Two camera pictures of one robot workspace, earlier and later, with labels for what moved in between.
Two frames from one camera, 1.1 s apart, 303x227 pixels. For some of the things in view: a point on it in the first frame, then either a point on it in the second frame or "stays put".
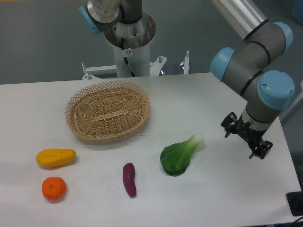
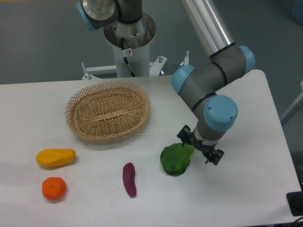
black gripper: (253, 136) -> (185, 135)
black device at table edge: (295, 201) stays put
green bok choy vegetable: (175, 157) stays put
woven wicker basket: (107, 111) stays put
